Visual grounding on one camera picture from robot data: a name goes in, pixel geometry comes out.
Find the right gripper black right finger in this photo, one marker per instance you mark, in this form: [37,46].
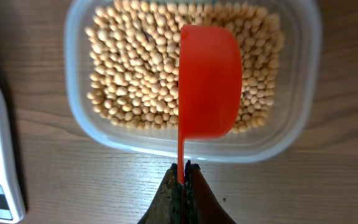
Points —
[200,204]

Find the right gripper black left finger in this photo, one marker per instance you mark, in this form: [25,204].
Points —
[166,206]

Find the red plastic measuring scoop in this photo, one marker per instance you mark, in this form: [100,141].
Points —
[209,86]

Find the clear plastic container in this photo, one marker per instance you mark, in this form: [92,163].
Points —
[293,96]

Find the soybeans in container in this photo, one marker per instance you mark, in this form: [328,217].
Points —
[135,49]

